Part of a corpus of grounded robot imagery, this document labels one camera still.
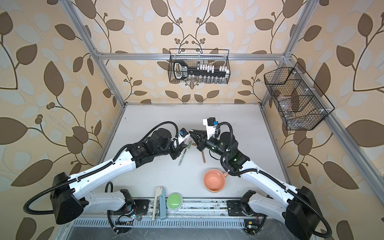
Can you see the right black wire basket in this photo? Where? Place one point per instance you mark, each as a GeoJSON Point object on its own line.
{"type": "Point", "coordinates": [300, 104]}

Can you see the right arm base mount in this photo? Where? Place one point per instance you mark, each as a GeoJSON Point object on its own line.
{"type": "Point", "coordinates": [236, 208]}

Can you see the green pen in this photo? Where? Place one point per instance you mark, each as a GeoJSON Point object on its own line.
{"type": "Point", "coordinates": [182, 157]}

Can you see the rear black wire basket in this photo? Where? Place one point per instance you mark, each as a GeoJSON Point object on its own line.
{"type": "Point", "coordinates": [216, 57]}

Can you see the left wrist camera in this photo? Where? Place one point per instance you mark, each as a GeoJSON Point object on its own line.
{"type": "Point", "coordinates": [183, 133]}

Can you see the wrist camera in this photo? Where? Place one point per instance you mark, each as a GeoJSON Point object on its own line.
{"type": "Point", "coordinates": [211, 127]}
{"type": "Point", "coordinates": [183, 133]}

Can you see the orange pen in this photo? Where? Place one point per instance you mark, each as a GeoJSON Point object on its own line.
{"type": "Point", "coordinates": [203, 156]}

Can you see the beige blue flat tool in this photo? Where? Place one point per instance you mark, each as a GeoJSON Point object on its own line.
{"type": "Point", "coordinates": [159, 206]}

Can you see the peach ceramic mug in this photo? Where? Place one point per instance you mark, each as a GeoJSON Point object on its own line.
{"type": "Point", "coordinates": [214, 180]}

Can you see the black wire basket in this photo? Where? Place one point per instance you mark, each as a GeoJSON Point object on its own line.
{"type": "Point", "coordinates": [216, 57]}
{"type": "Point", "coordinates": [300, 104]}

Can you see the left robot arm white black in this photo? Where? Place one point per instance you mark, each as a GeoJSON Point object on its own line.
{"type": "Point", "coordinates": [71, 196]}

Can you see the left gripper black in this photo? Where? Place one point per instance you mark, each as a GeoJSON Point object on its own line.
{"type": "Point", "coordinates": [178, 149]}

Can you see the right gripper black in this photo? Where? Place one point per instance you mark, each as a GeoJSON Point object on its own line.
{"type": "Point", "coordinates": [202, 140]}

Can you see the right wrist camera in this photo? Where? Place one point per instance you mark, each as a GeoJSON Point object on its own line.
{"type": "Point", "coordinates": [211, 127]}

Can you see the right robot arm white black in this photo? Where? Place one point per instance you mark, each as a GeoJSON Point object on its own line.
{"type": "Point", "coordinates": [297, 208]}

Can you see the black white remote tool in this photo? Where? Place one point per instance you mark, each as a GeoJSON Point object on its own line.
{"type": "Point", "coordinates": [199, 72]}

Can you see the green round button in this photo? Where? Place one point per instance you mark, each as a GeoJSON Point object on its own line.
{"type": "Point", "coordinates": [174, 202]}

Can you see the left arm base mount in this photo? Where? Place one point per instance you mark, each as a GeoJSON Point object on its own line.
{"type": "Point", "coordinates": [136, 207]}

